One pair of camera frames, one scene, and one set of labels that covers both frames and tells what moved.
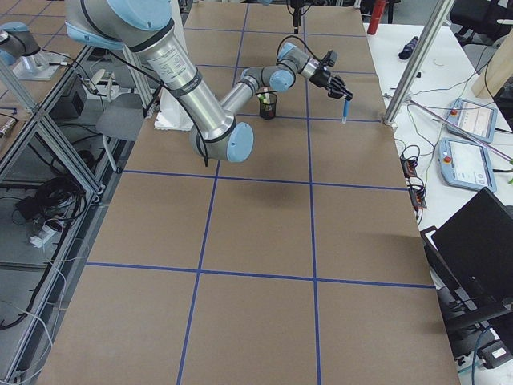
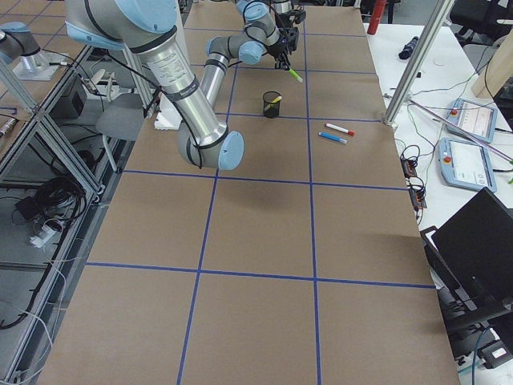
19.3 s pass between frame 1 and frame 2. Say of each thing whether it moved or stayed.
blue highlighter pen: moved
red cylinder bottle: stayed
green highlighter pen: moved
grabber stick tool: stayed
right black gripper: moved
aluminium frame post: stayed
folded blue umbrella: stayed
